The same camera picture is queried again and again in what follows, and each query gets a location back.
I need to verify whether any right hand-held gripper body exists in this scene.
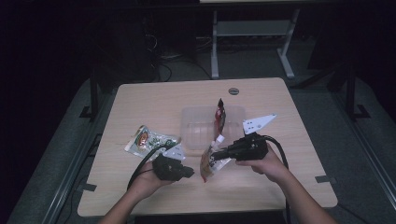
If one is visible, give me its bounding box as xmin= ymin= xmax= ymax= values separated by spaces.
xmin=228 ymin=113 xmax=277 ymax=162

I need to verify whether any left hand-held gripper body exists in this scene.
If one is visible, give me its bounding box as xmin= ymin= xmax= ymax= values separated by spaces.
xmin=151 ymin=145 xmax=189 ymax=183

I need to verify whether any white spout pouch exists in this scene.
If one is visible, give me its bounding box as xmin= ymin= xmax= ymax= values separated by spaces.
xmin=200 ymin=133 xmax=233 ymax=184

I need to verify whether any black and red sauce packet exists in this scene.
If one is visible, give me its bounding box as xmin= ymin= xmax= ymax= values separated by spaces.
xmin=213 ymin=98 xmax=227 ymax=140

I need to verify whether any clear plastic container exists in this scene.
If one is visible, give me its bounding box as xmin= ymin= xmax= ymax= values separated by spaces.
xmin=180 ymin=105 xmax=247 ymax=151

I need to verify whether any person's right hand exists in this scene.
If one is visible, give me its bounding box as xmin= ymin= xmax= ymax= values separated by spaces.
xmin=234 ymin=145 xmax=292 ymax=185

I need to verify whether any person's left hand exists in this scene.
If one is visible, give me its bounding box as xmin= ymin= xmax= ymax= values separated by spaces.
xmin=128 ymin=169 xmax=176 ymax=201

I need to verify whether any green and white food packet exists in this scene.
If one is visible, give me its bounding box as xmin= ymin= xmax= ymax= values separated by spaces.
xmin=123 ymin=124 xmax=182 ymax=162

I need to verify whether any dark floor tape strip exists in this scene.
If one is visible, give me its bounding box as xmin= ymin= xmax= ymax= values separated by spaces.
xmin=76 ymin=182 xmax=98 ymax=193
xmin=314 ymin=175 xmax=338 ymax=185

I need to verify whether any black metal stand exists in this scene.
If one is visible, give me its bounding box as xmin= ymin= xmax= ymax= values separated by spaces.
xmin=78 ymin=66 xmax=106 ymax=119
xmin=330 ymin=59 xmax=372 ymax=122

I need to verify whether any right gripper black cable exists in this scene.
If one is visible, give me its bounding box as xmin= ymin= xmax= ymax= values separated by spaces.
xmin=261 ymin=134 xmax=292 ymax=224

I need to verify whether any tangle of floor cables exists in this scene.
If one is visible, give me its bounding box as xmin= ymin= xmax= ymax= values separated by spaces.
xmin=143 ymin=31 xmax=213 ymax=82

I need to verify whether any white metal desk frame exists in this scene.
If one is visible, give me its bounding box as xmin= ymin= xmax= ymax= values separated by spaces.
xmin=210 ymin=8 xmax=302 ymax=80

